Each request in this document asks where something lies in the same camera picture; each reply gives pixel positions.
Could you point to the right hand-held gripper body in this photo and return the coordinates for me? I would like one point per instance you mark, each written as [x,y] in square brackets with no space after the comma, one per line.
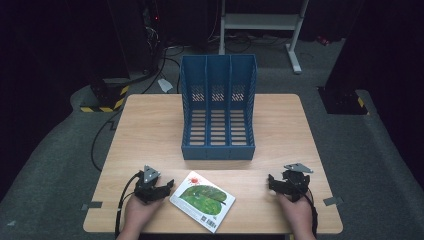
[296,181]

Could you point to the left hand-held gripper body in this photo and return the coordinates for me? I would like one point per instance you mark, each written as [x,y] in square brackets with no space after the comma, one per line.
[149,185]

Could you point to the white picture book green leaf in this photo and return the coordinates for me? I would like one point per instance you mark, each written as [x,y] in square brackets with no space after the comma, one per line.
[203,196]

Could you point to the blue three-slot file rack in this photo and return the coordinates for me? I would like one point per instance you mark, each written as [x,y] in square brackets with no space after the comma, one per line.
[218,151]

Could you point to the person's left hand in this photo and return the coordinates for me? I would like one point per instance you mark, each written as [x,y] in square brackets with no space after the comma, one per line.
[141,213]

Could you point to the person's right hand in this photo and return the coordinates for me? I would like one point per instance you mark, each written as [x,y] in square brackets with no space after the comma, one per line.
[296,215]

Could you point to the grey tape strip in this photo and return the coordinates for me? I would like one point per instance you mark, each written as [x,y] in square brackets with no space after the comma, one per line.
[332,201]
[92,205]

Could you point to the white scrap on floor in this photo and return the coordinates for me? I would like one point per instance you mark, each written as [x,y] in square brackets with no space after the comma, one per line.
[165,85]

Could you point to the black stand yellow striped base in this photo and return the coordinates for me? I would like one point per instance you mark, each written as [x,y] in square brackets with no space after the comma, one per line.
[108,95]

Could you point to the red object on floor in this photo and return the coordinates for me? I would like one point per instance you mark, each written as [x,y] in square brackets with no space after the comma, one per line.
[322,40]

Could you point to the white metal stand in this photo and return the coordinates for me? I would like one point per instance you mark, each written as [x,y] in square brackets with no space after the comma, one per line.
[263,21]

